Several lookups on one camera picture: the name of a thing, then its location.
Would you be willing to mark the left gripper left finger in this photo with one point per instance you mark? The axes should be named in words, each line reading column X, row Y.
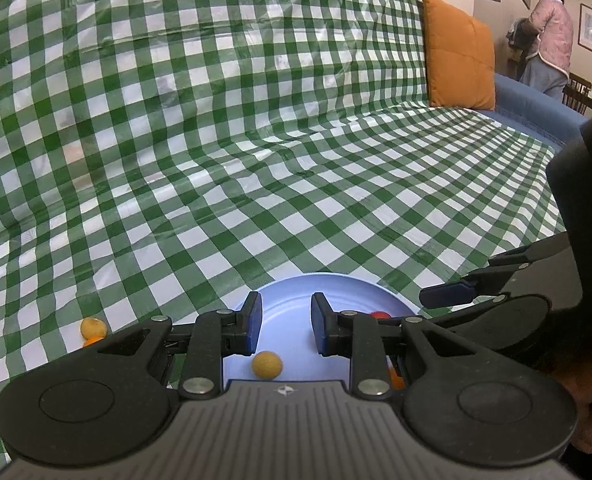
column 214, row 336

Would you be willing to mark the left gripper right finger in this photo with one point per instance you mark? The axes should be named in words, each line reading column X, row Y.
column 354, row 336

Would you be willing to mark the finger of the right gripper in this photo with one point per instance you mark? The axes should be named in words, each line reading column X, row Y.
column 447, row 295

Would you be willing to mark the plastic orange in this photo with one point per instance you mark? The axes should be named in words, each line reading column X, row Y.
column 397, row 382

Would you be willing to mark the person's right hand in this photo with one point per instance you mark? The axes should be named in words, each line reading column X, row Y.
column 576, row 377

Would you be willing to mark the light blue plate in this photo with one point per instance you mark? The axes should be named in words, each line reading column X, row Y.
column 286, row 320

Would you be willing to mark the centre orange mandarin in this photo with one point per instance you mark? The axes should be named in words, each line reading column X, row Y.
column 92, row 340

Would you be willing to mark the blue sofa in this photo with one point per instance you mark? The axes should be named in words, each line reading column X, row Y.
column 531, row 112

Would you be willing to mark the dark wooden chair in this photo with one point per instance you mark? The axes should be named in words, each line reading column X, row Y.
column 577, row 94

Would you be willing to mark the green white checkered cloth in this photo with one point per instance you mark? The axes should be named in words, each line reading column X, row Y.
column 162, row 158

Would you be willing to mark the orange cushion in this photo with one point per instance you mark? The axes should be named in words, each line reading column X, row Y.
column 459, row 57

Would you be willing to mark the person in pink jacket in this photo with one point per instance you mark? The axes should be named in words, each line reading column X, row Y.
column 548, row 59

